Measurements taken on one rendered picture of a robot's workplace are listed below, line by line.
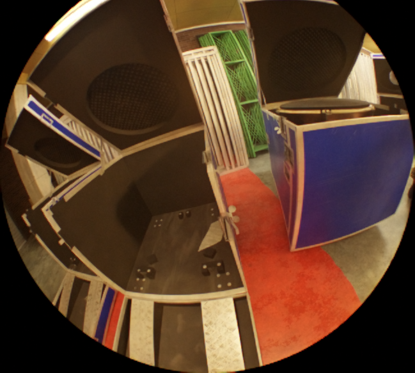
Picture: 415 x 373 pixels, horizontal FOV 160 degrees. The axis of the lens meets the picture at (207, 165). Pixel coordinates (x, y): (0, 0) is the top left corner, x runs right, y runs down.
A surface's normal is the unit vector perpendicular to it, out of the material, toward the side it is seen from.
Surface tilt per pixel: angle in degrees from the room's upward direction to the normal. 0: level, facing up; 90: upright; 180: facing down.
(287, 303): 0
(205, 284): 0
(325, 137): 90
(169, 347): 1
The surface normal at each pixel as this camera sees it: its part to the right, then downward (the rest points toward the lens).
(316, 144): -0.22, 0.42
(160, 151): 0.04, 0.37
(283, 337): -0.28, -0.89
